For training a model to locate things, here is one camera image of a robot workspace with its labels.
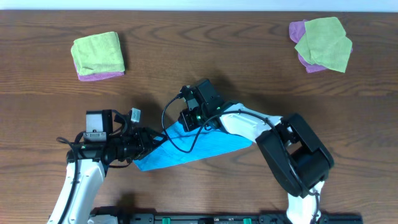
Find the folded purple cloth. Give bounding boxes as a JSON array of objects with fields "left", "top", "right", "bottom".
[{"left": 75, "top": 64, "right": 125, "bottom": 82}]

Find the blue microfiber cloth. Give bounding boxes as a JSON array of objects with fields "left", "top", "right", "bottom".
[{"left": 134, "top": 122, "right": 252, "bottom": 171}]

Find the crumpled green cloth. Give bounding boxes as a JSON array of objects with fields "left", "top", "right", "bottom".
[{"left": 294, "top": 16, "right": 353, "bottom": 73}]

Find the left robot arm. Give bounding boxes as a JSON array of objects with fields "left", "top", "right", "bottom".
[{"left": 48, "top": 108, "right": 167, "bottom": 224}]

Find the crumpled purple cloth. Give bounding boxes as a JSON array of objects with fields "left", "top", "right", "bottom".
[{"left": 289, "top": 19, "right": 354, "bottom": 74}]

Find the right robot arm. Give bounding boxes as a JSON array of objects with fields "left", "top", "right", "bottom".
[{"left": 177, "top": 89, "right": 334, "bottom": 223}]

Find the folded green cloth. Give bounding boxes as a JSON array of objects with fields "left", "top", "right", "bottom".
[{"left": 71, "top": 32, "right": 125, "bottom": 76}]

